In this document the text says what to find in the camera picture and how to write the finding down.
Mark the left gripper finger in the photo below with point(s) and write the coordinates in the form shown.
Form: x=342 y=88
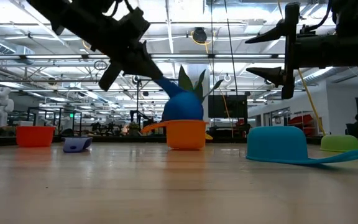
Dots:
x=149 y=62
x=138 y=72

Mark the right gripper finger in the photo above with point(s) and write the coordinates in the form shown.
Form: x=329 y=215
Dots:
x=275 y=31
x=273 y=75

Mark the royal blue measuring cup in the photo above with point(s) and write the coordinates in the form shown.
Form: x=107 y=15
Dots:
x=182 y=107

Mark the light blue measuring cup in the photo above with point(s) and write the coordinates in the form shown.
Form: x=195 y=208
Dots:
x=275 y=143

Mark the large orange measuring cup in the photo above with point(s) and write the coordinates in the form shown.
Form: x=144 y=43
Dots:
x=185 y=135

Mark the yellow measuring cup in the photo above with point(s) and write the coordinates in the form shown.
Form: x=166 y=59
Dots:
x=209 y=137

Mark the green measuring cup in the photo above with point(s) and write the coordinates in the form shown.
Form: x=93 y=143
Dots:
x=339 y=143

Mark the small navy measuring cup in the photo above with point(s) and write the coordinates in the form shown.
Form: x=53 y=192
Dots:
x=76 y=144

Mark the red measuring cup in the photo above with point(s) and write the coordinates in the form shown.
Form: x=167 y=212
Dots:
x=35 y=136

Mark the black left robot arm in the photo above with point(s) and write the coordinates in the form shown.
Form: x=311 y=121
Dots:
x=73 y=15

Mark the black pole stand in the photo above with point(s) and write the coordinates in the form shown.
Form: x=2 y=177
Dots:
x=137 y=102

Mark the snake plant in white pot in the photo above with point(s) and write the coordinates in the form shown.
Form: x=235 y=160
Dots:
x=185 y=81

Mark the red bin shelf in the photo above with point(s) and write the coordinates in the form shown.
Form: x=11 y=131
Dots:
x=301 y=121

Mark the black framed workcell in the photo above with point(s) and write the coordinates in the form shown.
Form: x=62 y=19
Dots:
x=59 y=116

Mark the white humanoid robot figure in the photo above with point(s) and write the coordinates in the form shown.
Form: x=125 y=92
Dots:
x=0 y=104

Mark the black wall screen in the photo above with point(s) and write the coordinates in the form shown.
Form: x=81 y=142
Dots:
x=228 y=105

